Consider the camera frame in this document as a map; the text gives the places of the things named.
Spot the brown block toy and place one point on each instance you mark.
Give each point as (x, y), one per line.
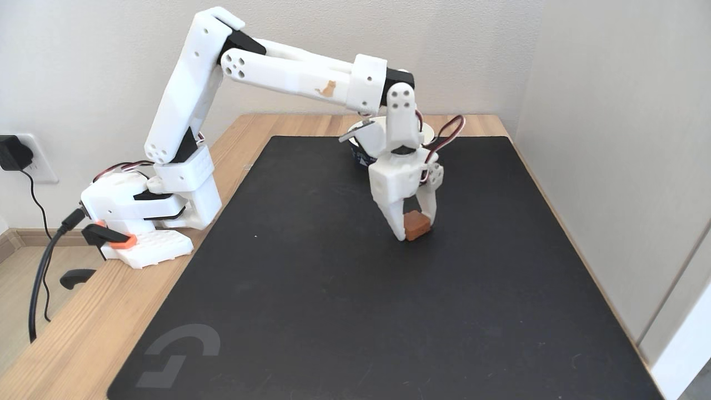
(416, 225)

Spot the white and navy paper bowl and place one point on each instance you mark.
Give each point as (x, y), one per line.
(360, 158)

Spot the black desk mat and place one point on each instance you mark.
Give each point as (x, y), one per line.
(361, 311)

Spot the black and orange clamp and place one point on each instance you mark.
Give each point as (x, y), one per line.
(108, 236)

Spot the wooden baseboard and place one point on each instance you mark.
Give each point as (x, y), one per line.
(33, 237)

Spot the black power adapter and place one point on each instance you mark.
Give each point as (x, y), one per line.
(12, 153)

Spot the white wall outlet plate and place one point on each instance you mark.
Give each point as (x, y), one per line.
(44, 166)

